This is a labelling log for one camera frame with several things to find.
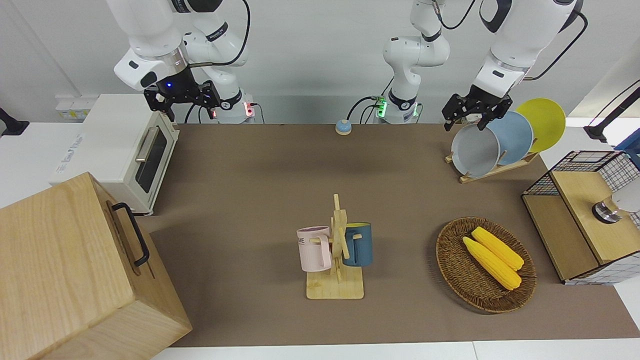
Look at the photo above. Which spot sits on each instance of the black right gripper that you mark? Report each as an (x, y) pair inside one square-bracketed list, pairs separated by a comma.
[(180, 90)]

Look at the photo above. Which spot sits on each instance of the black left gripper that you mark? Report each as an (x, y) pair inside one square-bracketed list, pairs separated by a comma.
[(475, 105)]

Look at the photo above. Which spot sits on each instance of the gray plate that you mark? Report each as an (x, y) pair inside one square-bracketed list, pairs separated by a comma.
[(475, 152)]

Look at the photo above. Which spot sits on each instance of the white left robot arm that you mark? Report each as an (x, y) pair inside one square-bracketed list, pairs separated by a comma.
[(525, 30)]

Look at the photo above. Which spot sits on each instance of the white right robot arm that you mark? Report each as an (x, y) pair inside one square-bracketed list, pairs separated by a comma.
[(150, 30)]

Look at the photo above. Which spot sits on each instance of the blue plate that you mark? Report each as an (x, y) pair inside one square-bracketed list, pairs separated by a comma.
[(515, 137)]

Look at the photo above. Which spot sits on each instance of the wooden plate rack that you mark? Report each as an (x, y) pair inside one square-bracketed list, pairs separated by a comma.
[(510, 166)]

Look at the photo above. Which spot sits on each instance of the yellow plate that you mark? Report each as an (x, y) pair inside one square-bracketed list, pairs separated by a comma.
[(545, 120)]

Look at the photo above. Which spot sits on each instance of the white toaster oven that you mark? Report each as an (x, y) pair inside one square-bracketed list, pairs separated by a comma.
[(110, 130)]

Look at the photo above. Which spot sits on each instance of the brown table mat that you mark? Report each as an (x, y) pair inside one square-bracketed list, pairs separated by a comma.
[(250, 200)]

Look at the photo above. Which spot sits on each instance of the blue service bell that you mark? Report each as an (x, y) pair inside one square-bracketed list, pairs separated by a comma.
[(343, 127)]

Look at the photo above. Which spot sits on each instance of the yellow corn cob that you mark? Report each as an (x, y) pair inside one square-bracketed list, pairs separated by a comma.
[(492, 265), (500, 247)]

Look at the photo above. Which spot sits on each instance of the brown wicker basket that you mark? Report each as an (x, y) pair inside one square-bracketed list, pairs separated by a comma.
[(460, 275)]

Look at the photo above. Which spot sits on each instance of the dark blue mug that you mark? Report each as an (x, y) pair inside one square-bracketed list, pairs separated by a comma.
[(360, 245)]

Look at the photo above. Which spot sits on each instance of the blue box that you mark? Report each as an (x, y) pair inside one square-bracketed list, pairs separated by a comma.
[(632, 150)]

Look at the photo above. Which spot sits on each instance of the pink mug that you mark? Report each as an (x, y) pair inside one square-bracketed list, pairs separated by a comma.
[(312, 250)]

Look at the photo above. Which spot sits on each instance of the light wooden drawer box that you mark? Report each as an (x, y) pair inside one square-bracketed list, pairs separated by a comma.
[(60, 260)]

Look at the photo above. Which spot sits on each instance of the small wooden block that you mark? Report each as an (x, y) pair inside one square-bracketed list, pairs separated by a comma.
[(335, 287)]

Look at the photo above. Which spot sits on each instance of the white wall power outlet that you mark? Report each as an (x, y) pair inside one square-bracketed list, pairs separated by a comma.
[(70, 109)]

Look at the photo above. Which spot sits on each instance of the black camera stand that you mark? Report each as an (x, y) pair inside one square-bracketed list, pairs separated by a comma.
[(10, 126), (597, 132)]

